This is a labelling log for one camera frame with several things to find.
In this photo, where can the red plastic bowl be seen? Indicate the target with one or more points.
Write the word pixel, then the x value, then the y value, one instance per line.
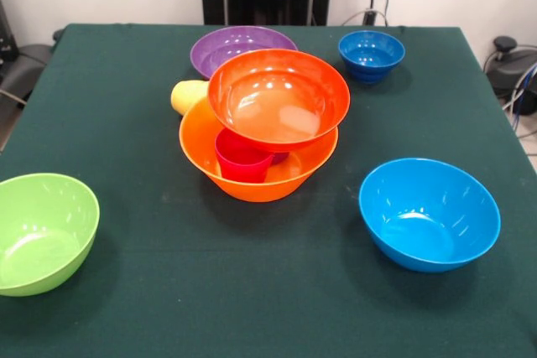
pixel 277 98

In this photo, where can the purple plastic cup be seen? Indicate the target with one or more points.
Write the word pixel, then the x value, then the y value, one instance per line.
pixel 281 158

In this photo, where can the large orange plastic bowl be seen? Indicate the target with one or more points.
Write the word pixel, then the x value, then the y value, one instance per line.
pixel 197 140

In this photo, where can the pink plastic cup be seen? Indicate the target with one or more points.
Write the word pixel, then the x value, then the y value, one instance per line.
pixel 239 165

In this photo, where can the purple plastic bowl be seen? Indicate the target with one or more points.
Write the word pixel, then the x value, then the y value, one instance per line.
pixel 218 48

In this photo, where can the small dark blue bowl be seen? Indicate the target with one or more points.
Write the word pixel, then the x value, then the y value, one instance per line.
pixel 371 56

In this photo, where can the yellow plastic cup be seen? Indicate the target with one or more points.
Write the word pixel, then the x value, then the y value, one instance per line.
pixel 184 96

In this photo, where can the black office chair base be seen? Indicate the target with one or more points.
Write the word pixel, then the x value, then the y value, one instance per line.
pixel 512 69

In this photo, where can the light blue plastic bowl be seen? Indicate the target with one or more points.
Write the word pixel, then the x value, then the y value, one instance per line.
pixel 428 215

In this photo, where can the grey office chair base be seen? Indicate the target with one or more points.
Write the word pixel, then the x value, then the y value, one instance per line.
pixel 21 69

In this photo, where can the dark green table cloth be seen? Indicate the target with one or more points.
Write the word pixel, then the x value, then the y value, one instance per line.
pixel 251 282

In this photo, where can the green plastic bowl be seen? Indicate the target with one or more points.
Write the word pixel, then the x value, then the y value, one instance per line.
pixel 42 232

